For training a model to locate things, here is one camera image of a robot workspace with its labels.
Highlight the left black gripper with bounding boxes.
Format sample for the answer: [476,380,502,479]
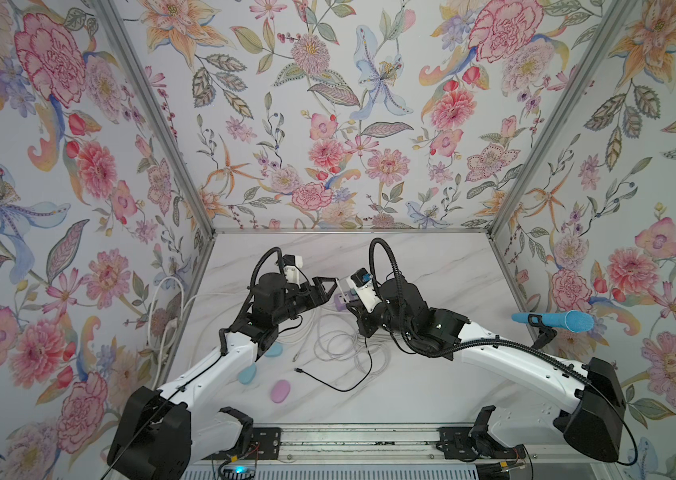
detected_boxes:
[270,275,339,327]

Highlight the teal earbud case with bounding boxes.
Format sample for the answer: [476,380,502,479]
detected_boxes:
[237,364,257,385]
[265,342,284,358]

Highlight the black charging cable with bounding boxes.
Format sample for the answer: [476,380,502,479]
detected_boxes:
[293,335,375,394]

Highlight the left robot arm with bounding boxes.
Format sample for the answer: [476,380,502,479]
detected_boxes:
[106,272,335,479]

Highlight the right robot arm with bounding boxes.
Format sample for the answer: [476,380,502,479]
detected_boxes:
[347,269,629,463]

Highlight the purple power strip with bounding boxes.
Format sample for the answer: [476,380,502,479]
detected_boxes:
[334,293,349,312]

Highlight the pink earbud case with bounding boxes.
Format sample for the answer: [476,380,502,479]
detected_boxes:
[270,379,292,404]

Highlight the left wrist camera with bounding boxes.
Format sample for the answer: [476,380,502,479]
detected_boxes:
[283,254,307,286]

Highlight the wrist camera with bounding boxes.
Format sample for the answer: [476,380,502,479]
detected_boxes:
[346,268,381,313]
[283,254,307,286]

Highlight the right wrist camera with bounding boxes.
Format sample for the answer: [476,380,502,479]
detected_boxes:
[346,268,381,313]

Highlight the white coiled cables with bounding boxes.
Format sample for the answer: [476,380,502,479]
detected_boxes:
[193,287,399,379]

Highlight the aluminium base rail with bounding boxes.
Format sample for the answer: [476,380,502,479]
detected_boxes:
[201,422,600,466]

